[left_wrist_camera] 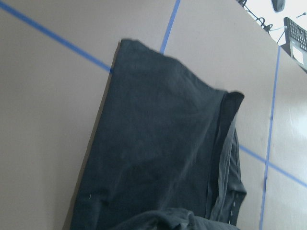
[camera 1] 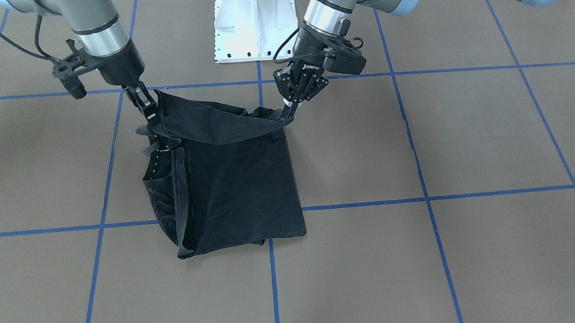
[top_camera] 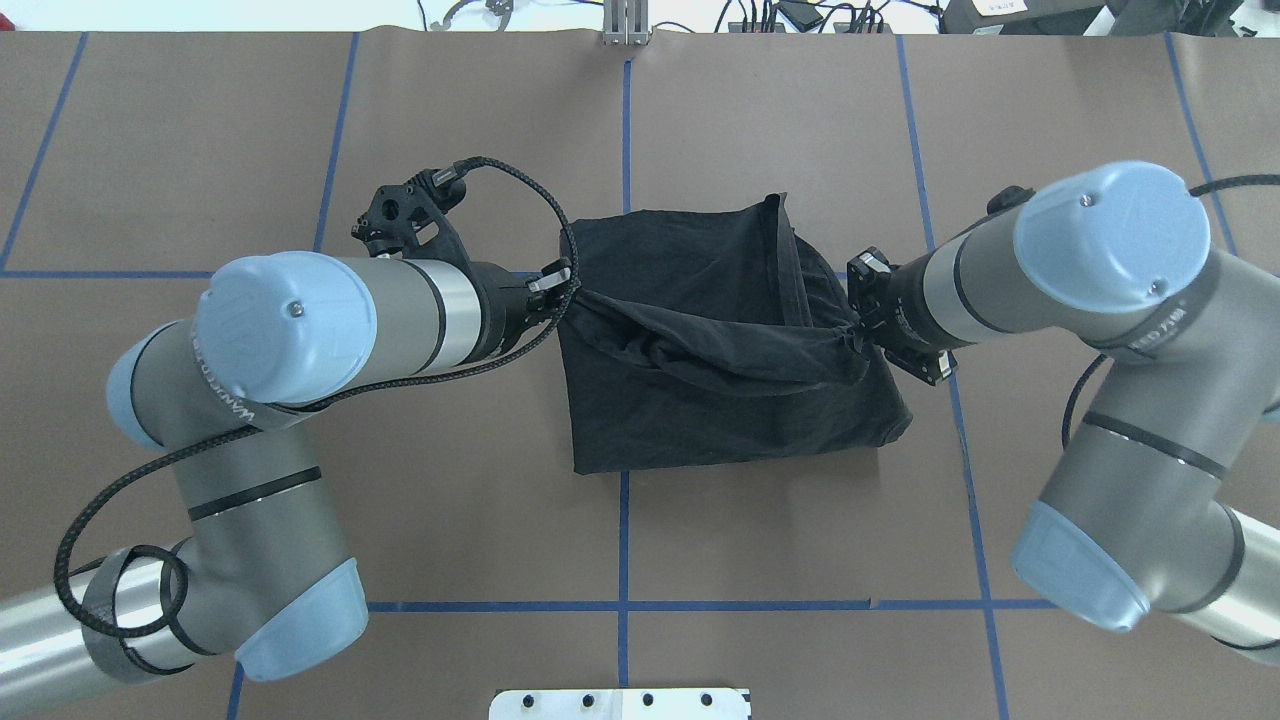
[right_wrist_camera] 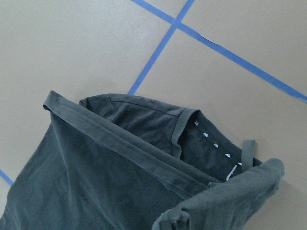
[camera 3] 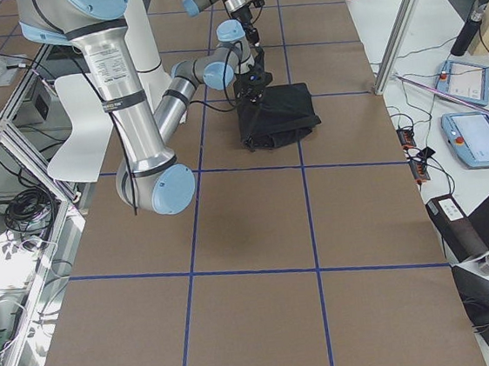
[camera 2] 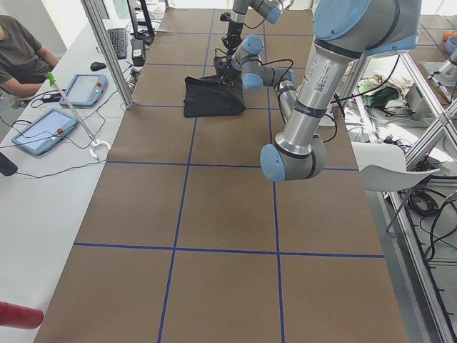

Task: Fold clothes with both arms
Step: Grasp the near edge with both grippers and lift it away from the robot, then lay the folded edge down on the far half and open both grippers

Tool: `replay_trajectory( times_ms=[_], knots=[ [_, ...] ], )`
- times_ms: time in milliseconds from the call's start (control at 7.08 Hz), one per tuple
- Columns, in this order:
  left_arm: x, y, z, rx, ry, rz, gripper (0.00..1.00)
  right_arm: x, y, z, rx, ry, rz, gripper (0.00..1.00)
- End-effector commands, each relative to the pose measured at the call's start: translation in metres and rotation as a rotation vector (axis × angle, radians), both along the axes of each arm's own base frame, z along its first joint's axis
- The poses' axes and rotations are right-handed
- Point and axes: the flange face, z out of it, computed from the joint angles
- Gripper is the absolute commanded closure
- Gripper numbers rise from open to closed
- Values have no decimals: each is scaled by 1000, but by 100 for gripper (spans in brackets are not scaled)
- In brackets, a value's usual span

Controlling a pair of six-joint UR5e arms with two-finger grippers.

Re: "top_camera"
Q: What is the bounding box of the black printed t-shirt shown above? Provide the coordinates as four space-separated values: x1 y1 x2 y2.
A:
558 193 913 474

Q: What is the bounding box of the black box with label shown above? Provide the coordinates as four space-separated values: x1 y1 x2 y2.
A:
940 1 1107 36

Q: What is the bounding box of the orange black power strip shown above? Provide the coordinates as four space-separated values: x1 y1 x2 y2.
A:
714 1 892 35

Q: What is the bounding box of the aluminium frame post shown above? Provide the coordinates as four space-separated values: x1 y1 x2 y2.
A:
602 0 652 46

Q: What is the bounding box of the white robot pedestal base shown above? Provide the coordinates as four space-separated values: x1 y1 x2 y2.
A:
488 687 753 719

